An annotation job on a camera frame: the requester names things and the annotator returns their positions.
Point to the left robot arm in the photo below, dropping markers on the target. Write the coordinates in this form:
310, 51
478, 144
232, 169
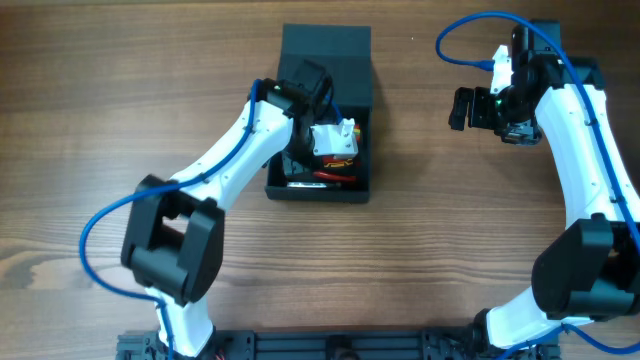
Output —
174, 240

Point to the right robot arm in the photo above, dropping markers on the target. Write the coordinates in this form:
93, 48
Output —
590, 273

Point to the clear screwdriver set case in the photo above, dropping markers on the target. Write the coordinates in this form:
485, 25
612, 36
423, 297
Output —
357, 133

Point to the dark green box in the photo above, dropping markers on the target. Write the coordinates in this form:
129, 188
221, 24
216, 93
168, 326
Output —
350, 60

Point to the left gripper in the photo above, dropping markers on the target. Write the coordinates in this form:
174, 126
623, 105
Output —
295, 163

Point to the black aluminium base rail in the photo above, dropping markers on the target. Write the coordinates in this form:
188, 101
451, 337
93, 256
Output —
446, 343

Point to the orange black pliers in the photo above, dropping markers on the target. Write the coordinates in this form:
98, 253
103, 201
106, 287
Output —
331, 162

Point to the silver combination wrench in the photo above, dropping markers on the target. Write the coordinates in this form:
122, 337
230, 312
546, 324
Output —
313, 185

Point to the red handled snips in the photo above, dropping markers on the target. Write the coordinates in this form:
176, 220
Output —
328, 176

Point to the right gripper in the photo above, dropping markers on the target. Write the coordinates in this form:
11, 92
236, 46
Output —
481, 108

